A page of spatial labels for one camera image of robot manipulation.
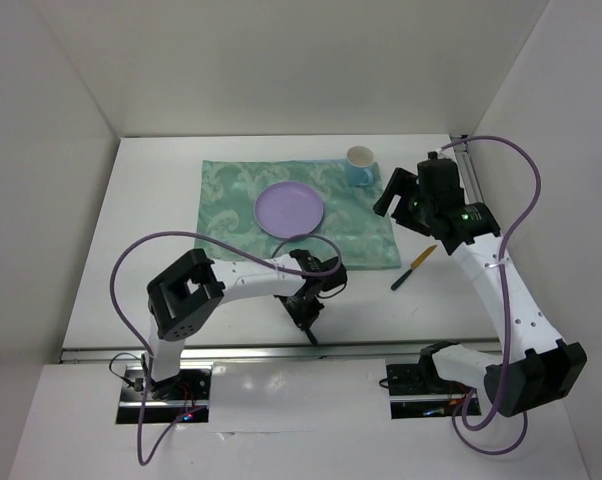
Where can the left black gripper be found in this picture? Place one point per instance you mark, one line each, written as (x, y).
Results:
(303, 318)

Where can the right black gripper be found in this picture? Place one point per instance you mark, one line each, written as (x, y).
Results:
(400, 182)

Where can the gold fork black handle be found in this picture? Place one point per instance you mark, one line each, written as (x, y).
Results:
(311, 337)

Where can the blue mug white inside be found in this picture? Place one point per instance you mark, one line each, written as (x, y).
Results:
(358, 167)

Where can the gold knife black handle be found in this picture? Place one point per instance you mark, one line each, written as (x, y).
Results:
(414, 265)

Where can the purple plate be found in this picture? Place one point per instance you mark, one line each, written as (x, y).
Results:
(287, 209)

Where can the green patterned cloth napkin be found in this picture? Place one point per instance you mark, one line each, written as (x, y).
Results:
(229, 191)

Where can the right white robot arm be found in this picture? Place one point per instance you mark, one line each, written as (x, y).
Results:
(536, 365)

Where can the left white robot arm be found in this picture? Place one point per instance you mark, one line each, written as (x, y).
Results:
(184, 296)

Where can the aluminium front rail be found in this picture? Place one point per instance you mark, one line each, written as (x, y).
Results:
(267, 352)

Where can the aluminium rail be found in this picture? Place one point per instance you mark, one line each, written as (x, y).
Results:
(468, 172)
(267, 352)

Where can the aluminium right side rail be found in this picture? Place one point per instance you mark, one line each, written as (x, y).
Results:
(468, 172)

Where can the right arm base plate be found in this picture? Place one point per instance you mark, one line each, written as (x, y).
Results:
(408, 379)

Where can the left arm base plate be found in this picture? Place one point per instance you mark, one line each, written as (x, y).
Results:
(191, 390)

